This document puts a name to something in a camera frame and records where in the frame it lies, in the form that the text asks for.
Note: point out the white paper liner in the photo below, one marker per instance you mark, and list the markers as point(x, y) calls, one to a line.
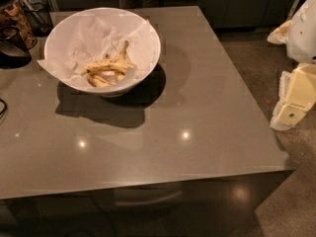
point(85, 40)

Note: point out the yellow spotted banana peel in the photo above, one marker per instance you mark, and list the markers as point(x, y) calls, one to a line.
point(108, 71)

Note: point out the black wire mesh basket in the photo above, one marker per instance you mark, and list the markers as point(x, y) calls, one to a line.
point(39, 17)

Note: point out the dark round pot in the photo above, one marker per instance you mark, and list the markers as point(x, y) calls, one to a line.
point(13, 51)

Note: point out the white bowl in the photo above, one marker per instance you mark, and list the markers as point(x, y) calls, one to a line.
point(149, 55)

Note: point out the patterned brown jar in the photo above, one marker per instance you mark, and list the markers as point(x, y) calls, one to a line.
point(12, 14)

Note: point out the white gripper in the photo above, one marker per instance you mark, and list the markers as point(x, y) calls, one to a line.
point(303, 34)

